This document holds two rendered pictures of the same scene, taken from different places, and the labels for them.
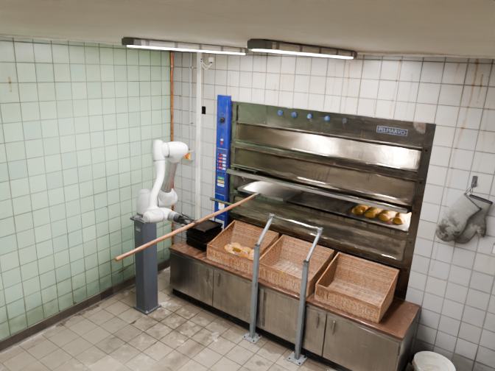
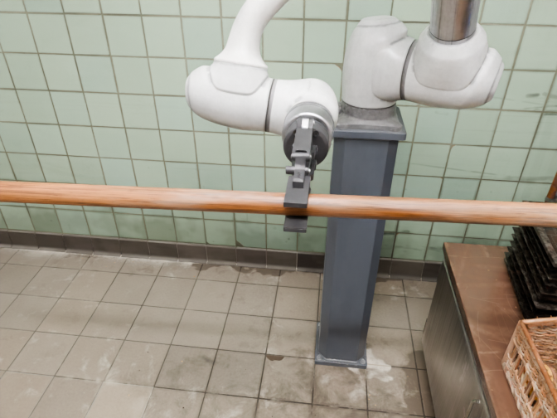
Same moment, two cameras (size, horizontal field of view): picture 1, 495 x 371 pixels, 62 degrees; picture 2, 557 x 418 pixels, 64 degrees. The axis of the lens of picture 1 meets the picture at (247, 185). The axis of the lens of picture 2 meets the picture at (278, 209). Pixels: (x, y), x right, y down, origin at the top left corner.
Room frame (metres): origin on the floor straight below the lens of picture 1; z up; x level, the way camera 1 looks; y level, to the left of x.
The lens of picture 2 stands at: (2.95, -0.01, 1.50)
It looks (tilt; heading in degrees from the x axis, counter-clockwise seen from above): 34 degrees down; 63
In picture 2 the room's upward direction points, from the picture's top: straight up
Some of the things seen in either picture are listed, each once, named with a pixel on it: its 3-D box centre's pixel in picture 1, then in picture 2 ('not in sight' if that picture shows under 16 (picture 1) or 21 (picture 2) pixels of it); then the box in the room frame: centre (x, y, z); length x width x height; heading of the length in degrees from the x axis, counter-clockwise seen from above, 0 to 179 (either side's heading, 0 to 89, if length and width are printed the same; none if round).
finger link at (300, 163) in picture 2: not in sight; (299, 169); (3.22, 0.45, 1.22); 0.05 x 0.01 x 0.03; 56
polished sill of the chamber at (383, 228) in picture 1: (311, 210); not in sight; (3.73, -0.62, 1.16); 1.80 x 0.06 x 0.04; 56
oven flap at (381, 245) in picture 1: (309, 224); not in sight; (3.71, -0.60, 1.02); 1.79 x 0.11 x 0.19; 56
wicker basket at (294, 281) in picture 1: (295, 263); not in sight; (3.48, -0.47, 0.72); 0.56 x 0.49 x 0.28; 55
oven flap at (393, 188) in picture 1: (313, 171); not in sight; (3.71, -0.60, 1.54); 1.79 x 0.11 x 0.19; 56
